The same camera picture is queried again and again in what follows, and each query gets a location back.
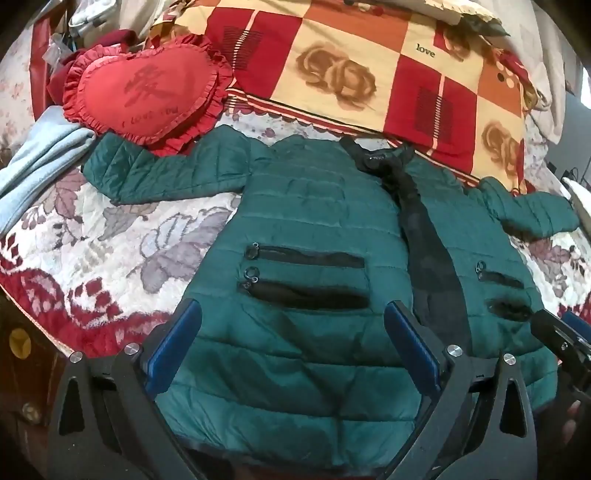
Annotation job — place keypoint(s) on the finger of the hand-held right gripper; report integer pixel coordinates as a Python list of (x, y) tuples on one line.
[(554, 334)]

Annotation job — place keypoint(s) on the dark green lace-edged cloth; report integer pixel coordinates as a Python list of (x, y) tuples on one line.
[(485, 25)]

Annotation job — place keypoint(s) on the pink floral fabric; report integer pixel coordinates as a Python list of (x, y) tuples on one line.
[(18, 92)]

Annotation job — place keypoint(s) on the light blue cloth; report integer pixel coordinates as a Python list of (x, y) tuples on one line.
[(41, 157)]

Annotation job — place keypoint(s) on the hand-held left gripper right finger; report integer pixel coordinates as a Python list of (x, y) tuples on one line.
[(411, 350)]

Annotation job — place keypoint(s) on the brown wooden bed frame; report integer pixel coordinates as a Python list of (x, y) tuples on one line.
[(23, 383)]

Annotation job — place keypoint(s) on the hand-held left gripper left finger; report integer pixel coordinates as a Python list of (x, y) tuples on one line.
[(178, 341)]

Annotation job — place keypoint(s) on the dark red cloth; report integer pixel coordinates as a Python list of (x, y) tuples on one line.
[(115, 39)]

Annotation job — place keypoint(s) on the green puffer jacket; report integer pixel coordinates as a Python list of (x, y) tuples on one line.
[(300, 207)]

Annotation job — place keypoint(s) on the white cloth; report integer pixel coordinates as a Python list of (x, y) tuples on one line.
[(92, 18)]

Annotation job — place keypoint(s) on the cream red floral bedspread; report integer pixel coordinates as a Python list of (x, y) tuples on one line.
[(115, 249)]

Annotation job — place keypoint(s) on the red heart-shaped frilled pillow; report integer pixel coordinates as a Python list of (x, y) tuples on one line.
[(147, 87)]

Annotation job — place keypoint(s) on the red cream checked rose blanket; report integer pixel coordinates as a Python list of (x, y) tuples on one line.
[(346, 46)]

